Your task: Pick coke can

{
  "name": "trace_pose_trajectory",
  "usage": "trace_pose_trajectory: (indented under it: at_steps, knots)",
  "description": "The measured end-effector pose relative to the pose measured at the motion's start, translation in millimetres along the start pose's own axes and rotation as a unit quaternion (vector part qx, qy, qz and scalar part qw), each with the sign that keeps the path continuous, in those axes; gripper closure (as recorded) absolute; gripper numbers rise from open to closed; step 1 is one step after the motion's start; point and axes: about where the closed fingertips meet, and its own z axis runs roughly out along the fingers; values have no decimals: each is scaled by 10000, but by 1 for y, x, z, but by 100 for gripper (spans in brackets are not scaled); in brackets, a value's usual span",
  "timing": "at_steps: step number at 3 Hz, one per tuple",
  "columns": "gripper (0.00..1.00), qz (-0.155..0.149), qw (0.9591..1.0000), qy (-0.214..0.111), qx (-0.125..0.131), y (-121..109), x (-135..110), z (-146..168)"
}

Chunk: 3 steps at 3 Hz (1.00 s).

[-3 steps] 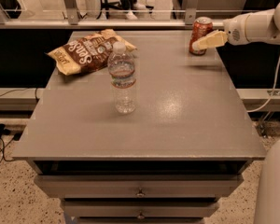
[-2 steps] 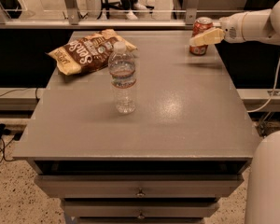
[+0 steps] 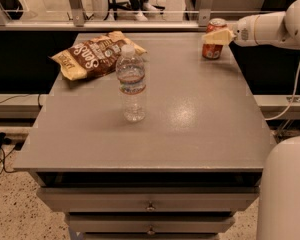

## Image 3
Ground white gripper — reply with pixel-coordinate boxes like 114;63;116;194
202;15;259;47

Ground orange soda can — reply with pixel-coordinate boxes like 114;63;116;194
201;17;228;61

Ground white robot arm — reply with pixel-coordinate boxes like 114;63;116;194
202;0;300;240

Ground person legs with sneakers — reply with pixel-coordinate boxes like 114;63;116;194
129;0;158;21

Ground clear plastic water bottle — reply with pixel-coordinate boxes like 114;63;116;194
116;44;146;122

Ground grey drawer cabinet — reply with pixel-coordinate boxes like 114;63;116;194
14;33;274;240

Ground brown chip bag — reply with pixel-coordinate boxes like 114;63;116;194
51;31;146;81

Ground metal railing with glass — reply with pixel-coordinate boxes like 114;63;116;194
0;0;297;31

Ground grey drawer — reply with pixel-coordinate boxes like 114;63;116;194
37;188;258;212
65;214;235;235

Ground top grey drawer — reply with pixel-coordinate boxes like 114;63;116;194
37;188;258;212

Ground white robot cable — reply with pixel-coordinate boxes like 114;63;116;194
264;50;300;122

